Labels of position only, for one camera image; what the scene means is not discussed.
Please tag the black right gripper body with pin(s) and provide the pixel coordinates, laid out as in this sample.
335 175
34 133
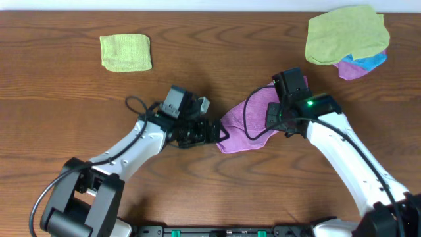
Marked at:
275 114

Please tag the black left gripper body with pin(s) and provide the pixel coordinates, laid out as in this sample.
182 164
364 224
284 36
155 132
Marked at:
213 131

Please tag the purple microfibre cloth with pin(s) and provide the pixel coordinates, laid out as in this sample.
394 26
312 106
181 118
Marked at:
251 117

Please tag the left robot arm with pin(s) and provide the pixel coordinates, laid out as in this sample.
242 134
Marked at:
86 196

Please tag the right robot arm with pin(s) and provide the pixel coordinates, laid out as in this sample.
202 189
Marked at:
386 206

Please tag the blue cloth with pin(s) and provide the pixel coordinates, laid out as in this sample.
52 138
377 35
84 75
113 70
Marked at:
369 63

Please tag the folded light green cloth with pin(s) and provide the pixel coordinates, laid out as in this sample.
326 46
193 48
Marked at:
126 53

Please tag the unfolded green cloth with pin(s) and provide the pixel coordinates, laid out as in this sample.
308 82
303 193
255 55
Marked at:
358 31

